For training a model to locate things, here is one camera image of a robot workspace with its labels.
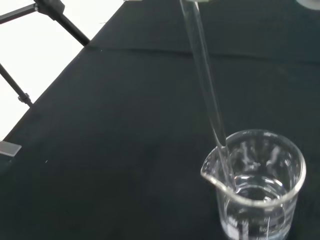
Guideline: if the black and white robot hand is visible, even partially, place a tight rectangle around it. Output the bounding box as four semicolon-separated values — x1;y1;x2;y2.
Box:
186;0;320;11

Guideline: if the clear glass beaker with liquid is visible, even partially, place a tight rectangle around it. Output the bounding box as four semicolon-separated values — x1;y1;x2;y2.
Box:
199;128;307;240

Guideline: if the black bench cloth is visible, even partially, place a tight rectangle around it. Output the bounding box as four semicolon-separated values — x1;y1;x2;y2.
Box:
0;0;320;240

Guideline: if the black tripod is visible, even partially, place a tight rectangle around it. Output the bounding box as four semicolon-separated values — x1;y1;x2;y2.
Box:
0;0;91;109

